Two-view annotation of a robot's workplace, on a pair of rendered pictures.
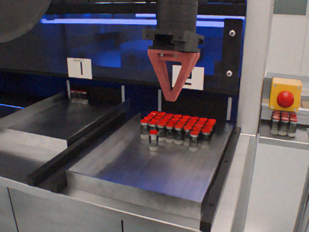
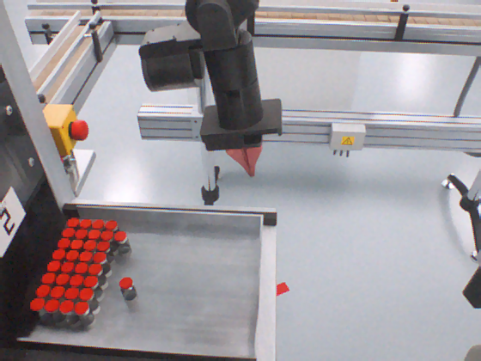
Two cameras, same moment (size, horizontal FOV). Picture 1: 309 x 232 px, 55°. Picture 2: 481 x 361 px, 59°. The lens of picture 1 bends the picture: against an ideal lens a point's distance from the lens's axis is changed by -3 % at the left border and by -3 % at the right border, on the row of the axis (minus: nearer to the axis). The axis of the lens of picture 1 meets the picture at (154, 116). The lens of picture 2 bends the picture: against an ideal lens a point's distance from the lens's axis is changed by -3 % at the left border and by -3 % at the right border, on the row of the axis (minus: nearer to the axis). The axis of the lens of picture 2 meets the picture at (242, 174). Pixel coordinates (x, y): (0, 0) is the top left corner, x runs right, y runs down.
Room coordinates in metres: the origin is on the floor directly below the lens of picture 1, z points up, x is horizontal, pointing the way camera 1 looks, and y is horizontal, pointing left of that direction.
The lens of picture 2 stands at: (0.59, 0.40, 1.49)
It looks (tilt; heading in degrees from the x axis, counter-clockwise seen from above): 43 degrees down; 252
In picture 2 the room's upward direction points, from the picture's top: straight up
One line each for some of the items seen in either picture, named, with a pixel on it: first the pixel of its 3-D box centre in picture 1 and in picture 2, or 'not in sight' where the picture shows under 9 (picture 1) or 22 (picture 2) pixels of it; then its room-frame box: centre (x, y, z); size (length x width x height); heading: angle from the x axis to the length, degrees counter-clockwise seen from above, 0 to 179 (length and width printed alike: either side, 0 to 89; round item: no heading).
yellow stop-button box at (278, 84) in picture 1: (284, 93); (54, 129); (0.73, -0.33, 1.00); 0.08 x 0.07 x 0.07; 159
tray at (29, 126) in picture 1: (65, 115); not in sight; (0.83, 0.26, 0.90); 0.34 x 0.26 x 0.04; 159
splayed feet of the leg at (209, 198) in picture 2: not in sight; (210, 198); (0.31, -0.93, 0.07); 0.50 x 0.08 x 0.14; 69
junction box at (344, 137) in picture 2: not in sight; (346, 137); (-0.16, -0.68, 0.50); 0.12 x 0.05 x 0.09; 159
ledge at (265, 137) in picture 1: (283, 133); (55, 171); (0.76, -0.36, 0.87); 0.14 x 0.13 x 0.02; 159
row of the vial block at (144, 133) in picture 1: (174, 133); (100, 271); (0.68, -0.05, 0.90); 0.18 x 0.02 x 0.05; 68
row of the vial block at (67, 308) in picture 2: (176, 130); (87, 270); (0.70, -0.06, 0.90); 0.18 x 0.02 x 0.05; 68
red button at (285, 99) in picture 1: (285, 98); (77, 130); (0.68, -0.32, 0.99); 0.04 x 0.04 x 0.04; 69
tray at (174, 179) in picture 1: (161, 152); (154, 277); (0.60, -0.02, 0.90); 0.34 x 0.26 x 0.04; 158
